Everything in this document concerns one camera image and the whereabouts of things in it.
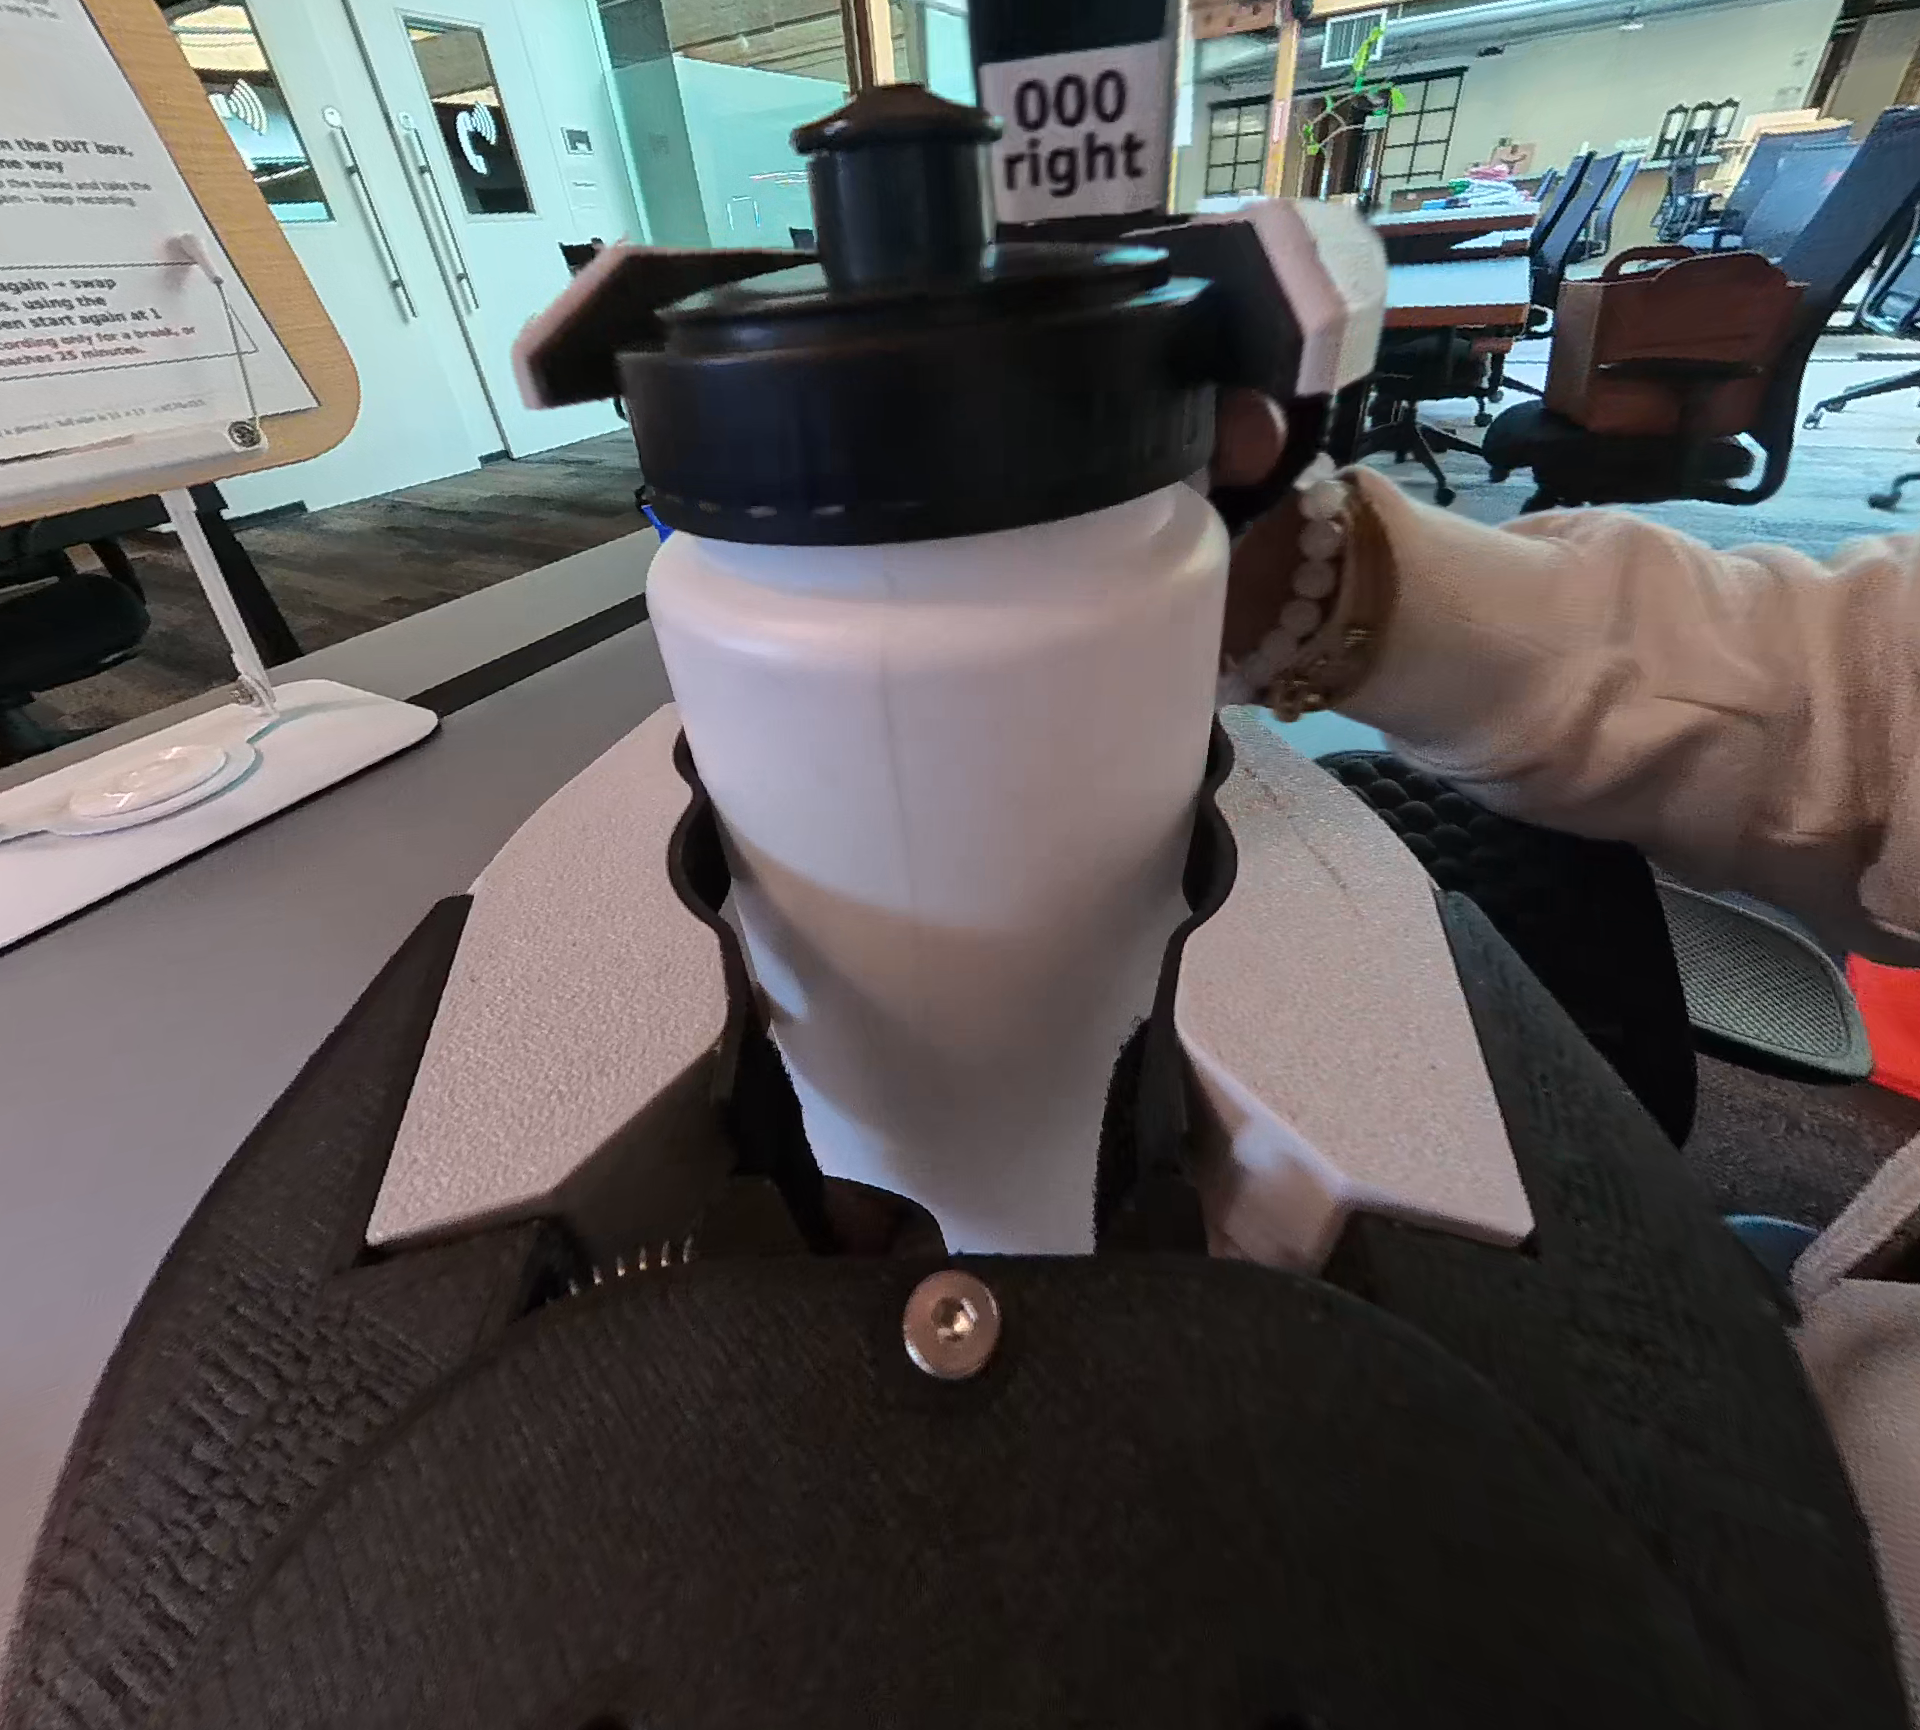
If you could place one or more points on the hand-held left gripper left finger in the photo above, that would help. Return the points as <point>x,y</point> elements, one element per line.
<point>555,1011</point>

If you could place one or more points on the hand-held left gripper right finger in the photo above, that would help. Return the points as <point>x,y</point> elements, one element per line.
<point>1334,1011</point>

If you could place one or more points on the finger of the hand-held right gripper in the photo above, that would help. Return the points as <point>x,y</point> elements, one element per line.
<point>578,334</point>
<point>1328,275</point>

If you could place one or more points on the black bottle lid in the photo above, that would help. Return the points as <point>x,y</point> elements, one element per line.
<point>915,410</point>

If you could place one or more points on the white plastic bottle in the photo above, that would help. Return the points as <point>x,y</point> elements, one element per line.
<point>931,740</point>

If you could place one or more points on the person's right forearm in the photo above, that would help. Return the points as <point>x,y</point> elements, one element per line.
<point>1651,681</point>

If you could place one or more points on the person's left hand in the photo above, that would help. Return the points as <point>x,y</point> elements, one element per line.
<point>871,1221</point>

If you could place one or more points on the wooden office table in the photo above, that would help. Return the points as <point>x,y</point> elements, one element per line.
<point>1449,290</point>

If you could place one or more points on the green potted plant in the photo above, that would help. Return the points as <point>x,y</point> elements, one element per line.
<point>1351,102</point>

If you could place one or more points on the wooden support column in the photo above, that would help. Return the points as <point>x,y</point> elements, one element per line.
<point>1286,81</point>

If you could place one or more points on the brown leather bag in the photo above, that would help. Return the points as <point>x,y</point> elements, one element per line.
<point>1680,334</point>

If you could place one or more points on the instruction sheet on stand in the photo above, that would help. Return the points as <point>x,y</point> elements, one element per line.
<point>180,260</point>

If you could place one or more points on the white board stand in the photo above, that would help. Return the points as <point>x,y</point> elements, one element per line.
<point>225,604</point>

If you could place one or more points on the orange traffic cone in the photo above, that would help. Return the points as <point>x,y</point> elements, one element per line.
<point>1891,1024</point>

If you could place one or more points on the black wall sign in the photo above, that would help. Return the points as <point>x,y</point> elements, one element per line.
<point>472,124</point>

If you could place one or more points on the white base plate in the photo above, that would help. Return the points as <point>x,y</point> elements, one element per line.
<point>331,740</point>

